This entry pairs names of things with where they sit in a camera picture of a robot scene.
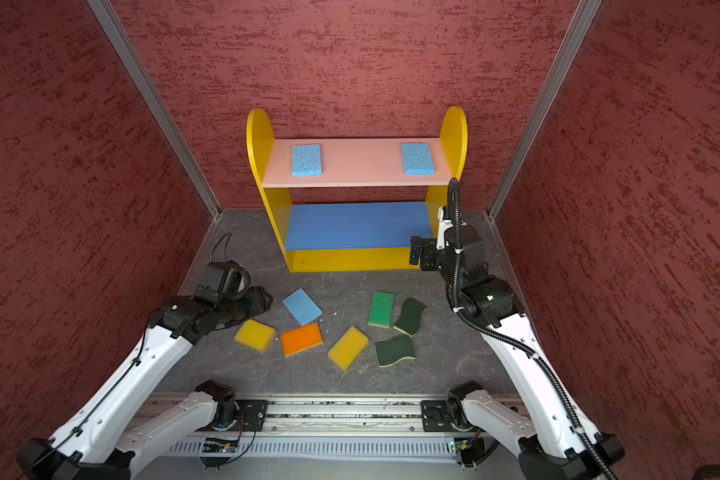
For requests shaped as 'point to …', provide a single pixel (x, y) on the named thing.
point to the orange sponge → (300, 338)
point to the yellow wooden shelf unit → (354, 204)
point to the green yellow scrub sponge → (381, 309)
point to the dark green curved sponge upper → (410, 317)
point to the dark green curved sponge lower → (395, 349)
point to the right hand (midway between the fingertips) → (426, 245)
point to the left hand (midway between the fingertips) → (264, 309)
